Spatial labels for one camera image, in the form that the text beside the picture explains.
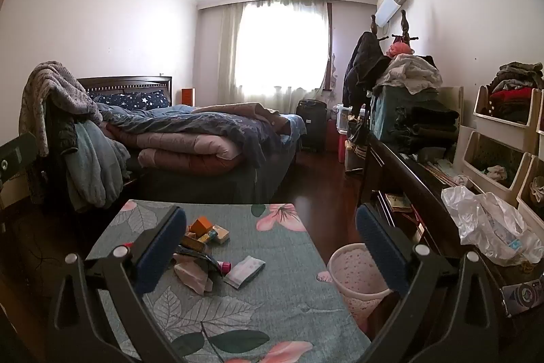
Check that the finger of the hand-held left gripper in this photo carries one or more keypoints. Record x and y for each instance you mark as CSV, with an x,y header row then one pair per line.
x,y
19,159

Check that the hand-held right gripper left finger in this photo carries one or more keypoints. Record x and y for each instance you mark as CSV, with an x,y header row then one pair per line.
x,y
159,256

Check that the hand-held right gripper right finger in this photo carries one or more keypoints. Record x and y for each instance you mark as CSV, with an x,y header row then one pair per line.
x,y
380,252

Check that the pink speckled wastebasket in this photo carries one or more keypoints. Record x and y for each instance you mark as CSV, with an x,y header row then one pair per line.
x,y
352,265

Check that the pink tissue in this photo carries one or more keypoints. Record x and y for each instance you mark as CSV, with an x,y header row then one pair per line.
x,y
191,278

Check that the orange box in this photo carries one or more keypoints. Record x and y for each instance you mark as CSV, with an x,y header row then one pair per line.
x,y
199,225

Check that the red capped tube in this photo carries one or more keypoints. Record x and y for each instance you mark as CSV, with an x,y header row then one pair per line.
x,y
225,266

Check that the row of books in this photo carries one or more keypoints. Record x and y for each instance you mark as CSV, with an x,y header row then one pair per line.
x,y
401,203

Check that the dark wooden desk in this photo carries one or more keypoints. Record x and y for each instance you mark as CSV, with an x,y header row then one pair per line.
x,y
425,185

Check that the dark wooden bed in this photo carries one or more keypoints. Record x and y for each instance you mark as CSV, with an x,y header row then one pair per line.
x,y
238,186

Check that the white plastic bag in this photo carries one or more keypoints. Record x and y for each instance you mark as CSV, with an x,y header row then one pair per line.
x,y
484,222

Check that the red box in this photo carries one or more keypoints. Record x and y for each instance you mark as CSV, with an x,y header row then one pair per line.
x,y
343,148

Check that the folded pink quilt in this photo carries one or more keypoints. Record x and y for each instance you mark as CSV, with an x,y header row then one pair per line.
x,y
182,146

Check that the floral teal tablecloth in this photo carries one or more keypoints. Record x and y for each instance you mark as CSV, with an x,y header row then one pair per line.
x,y
263,303

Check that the dark handbag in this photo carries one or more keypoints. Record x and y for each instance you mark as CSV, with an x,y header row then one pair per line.
x,y
359,139

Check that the star print pillow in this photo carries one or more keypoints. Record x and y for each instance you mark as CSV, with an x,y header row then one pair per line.
x,y
131,99

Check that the white storage bin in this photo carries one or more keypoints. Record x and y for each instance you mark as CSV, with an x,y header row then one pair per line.
x,y
531,210
501,125
493,185
540,125

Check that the white plastic container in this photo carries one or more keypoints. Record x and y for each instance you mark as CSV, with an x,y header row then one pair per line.
x,y
342,118

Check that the blue quilt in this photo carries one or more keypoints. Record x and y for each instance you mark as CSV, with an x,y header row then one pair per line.
x,y
199,122

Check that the teal storage box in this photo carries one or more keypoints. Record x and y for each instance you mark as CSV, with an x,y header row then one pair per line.
x,y
382,112

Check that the small white cloth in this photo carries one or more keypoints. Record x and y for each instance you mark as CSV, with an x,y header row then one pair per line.
x,y
496,173

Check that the black suitcase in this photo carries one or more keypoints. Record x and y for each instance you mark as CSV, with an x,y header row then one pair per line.
x,y
310,125

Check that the printed cardboard box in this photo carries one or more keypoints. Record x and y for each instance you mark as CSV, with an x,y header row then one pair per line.
x,y
525,295

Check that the orange nightstand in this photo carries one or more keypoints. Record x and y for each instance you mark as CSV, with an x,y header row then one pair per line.
x,y
188,97

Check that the brown blanket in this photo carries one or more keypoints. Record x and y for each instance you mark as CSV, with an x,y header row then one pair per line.
x,y
246,110

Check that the white cloth pile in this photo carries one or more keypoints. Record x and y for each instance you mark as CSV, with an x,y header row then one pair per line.
x,y
412,71

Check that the pink hat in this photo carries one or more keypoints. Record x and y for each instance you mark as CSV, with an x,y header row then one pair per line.
x,y
399,48

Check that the pile of clothes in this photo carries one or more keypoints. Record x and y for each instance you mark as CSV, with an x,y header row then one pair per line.
x,y
514,95

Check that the dark red curtain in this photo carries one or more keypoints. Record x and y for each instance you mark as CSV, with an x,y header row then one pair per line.
x,y
330,48

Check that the white sheer curtain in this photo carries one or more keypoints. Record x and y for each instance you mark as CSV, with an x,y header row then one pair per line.
x,y
229,48

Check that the wooden coat rack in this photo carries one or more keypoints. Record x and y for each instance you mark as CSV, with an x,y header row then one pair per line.
x,y
403,27

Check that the white air conditioner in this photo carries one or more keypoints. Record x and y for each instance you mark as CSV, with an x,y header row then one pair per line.
x,y
389,5

